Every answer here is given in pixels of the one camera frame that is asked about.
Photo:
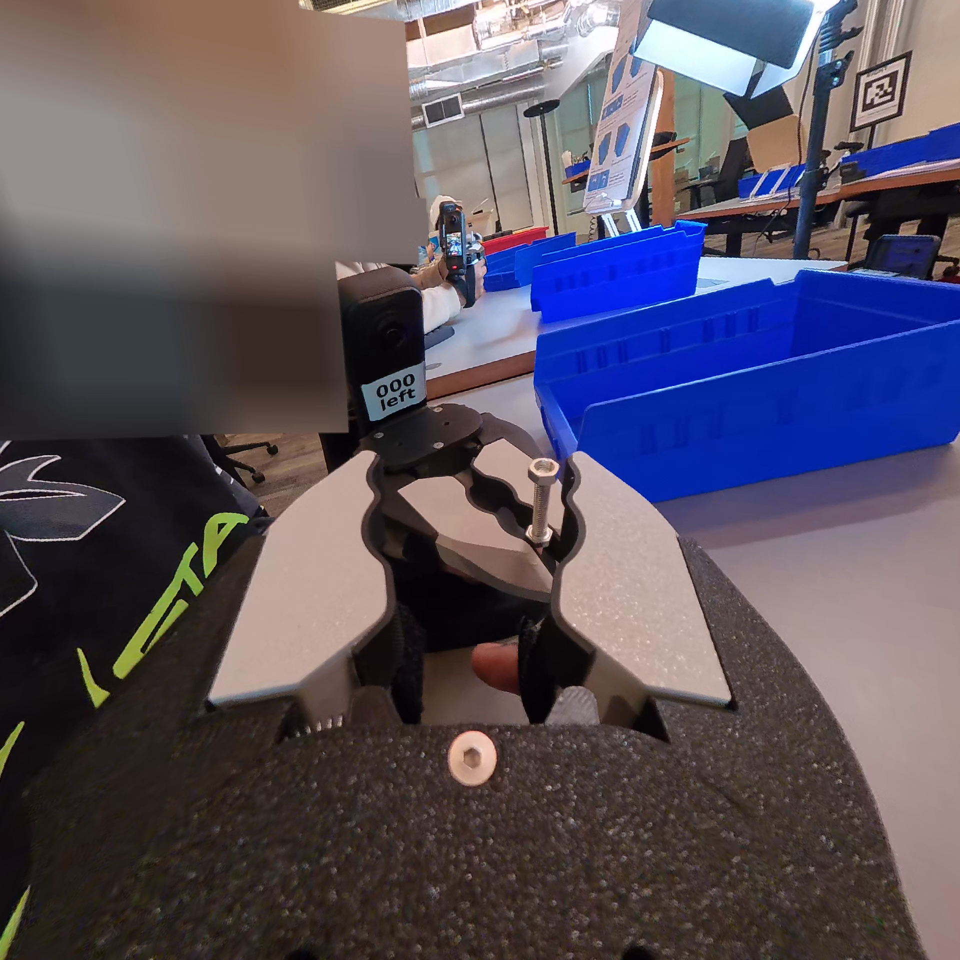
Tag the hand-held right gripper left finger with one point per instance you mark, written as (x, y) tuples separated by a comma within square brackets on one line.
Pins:
[(308, 600)]

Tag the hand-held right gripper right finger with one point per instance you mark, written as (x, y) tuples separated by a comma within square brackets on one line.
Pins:
[(638, 600)]

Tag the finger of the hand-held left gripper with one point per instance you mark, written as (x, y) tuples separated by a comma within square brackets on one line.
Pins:
[(465, 533), (503, 488)]

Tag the small silver hex nut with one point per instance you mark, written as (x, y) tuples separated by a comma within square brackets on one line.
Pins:
[(542, 470)]

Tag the long thin silver bolt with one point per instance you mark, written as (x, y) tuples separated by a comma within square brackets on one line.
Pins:
[(540, 513)]

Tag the blue plastic bin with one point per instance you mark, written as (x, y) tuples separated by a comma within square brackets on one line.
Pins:
[(773, 183), (900, 153), (518, 267), (615, 278), (750, 405)]

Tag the black office chair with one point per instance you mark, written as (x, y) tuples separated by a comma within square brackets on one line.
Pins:
[(240, 458)]

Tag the red plastic bin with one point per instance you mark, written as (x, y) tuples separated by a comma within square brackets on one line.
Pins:
[(518, 237)]

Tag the black printed shirt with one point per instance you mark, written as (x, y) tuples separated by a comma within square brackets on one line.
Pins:
[(90, 600)]

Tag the black floor lamp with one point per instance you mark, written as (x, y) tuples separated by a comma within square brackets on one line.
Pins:
[(542, 107)]

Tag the roll-up banner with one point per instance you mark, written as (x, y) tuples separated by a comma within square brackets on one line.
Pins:
[(623, 120)]

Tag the wooden chair back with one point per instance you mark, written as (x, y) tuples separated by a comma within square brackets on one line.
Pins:
[(773, 146)]

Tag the dark blue bag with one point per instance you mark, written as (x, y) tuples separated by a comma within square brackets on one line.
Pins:
[(900, 255)]

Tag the studio light on stand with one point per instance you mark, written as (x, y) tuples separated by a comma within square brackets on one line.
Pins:
[(720, 38)]

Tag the long wooden desk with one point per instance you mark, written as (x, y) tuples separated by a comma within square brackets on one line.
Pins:
[(900, 180)]

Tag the wall air vent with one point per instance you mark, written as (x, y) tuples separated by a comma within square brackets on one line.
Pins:
[(443, 110)]

